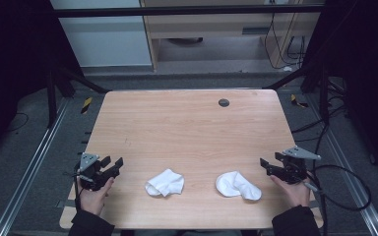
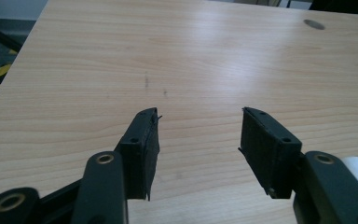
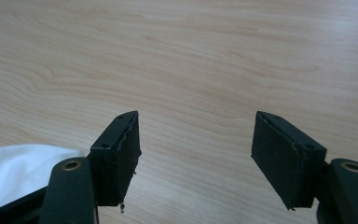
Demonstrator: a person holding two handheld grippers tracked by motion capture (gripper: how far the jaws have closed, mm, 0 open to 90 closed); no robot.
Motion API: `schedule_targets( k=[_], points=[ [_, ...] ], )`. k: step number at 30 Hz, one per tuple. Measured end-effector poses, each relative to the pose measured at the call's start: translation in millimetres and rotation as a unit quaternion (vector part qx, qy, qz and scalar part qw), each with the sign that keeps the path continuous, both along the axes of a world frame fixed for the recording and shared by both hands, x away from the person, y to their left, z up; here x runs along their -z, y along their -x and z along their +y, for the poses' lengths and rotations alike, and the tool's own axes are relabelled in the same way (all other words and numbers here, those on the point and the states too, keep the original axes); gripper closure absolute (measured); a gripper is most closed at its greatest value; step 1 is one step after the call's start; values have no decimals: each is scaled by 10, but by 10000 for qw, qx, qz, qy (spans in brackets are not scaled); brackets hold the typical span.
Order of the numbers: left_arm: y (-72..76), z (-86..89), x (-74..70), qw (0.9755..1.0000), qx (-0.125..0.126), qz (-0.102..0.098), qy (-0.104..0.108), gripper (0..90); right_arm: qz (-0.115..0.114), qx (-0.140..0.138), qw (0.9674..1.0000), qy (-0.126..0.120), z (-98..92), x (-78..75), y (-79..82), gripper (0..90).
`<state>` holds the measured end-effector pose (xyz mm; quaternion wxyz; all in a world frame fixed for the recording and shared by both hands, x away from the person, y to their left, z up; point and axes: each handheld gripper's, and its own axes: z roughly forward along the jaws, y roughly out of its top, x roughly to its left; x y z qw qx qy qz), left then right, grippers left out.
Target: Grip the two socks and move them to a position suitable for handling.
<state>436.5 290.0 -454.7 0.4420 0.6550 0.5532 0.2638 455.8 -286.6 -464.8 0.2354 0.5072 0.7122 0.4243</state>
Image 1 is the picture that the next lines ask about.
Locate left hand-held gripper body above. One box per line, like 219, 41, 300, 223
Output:
74, 152, 116, 192

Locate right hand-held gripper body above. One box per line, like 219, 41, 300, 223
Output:
274, 146, 322, 185

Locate white sock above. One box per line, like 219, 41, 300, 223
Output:
144, 168, 185, 198
215, 170, 263, 202

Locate person's right hand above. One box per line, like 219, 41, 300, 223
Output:
269, 174, 312, 209

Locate person's left hand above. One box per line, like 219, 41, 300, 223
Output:
77, 176, 115, 216

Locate yellow black striped tape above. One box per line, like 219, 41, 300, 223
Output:
80, 96, 94, 115
289, 93, 309, 109

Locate black metal stand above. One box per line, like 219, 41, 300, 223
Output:
263, 62, 331, 126
44, 63, 111, 130

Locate white cabinet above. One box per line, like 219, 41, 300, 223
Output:
49, 0, 154, 69

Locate black curtain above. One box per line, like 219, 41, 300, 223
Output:
0, 0, 84, 165
303, 0, 378, 183

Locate light wooden desk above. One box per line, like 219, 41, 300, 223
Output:
139, 0, 325, 72

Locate black horizontal bar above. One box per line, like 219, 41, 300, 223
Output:
52, 4, 327, 19

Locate left hand-held gripper cable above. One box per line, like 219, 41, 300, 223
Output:
72, 166, 84, 211

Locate hand-held gripper cable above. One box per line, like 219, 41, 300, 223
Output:
72, 166, 84, 211
302, 170, 329, 236

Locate right hand-held gripper cable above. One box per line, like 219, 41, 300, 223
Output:
302, 170, 329, 236

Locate metal floor rail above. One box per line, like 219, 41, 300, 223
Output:
0, 97, 70, 236
304, 94, 378, 236

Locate looped black floor cable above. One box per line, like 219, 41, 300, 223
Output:
308, 163, 373, 212

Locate thin black floor cable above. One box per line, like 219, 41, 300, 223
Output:
5, 112, 31, 134

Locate hanging black cables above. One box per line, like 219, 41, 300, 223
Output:
263, 11, 308, 71

